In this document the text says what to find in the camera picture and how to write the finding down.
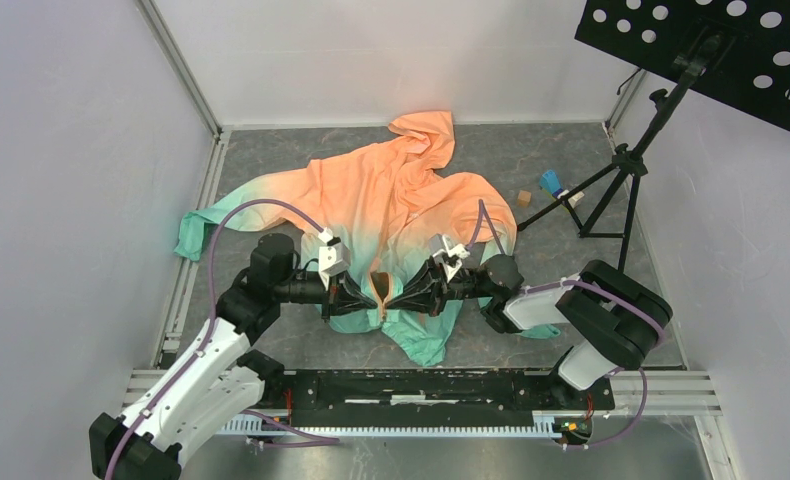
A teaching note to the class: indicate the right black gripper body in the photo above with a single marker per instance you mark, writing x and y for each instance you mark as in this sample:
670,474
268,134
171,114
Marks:
462,286

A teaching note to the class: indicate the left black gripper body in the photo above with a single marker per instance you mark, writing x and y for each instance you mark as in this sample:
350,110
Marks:
330,298

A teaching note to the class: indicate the orange and mint hooded jacket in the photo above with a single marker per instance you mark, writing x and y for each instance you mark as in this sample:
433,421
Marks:
385,201

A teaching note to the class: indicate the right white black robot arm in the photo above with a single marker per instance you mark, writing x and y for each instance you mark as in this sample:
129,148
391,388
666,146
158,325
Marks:
619,320

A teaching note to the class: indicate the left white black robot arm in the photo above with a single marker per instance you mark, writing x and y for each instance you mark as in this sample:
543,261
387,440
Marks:
220,374

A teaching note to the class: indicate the small wooden cube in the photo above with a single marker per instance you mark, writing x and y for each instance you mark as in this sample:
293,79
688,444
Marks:
523,198

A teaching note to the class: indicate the blue block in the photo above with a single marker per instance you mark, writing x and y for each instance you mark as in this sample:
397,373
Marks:
550,183

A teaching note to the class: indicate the small white block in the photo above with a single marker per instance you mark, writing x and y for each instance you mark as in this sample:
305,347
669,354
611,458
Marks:
571,199

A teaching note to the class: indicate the black tripod stand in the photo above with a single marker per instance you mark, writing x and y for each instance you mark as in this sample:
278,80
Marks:
628,162

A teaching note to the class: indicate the black perforated tray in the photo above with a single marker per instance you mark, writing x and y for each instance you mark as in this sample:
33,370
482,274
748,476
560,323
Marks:
741,48

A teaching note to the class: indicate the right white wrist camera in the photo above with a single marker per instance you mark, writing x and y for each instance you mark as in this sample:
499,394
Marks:
447,254

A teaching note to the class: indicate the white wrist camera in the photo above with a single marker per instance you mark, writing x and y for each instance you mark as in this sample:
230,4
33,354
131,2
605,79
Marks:
333,255
447,254

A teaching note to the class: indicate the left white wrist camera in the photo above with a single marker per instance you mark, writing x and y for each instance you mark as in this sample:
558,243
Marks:
333,255

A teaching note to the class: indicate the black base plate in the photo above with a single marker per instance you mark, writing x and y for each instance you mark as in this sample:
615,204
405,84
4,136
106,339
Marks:
427,398

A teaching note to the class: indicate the white slotted cable duct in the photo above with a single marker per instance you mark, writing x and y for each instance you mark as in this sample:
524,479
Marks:
539,427

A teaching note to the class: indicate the aluminium frame rail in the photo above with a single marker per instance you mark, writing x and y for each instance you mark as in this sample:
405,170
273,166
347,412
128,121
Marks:
669,393

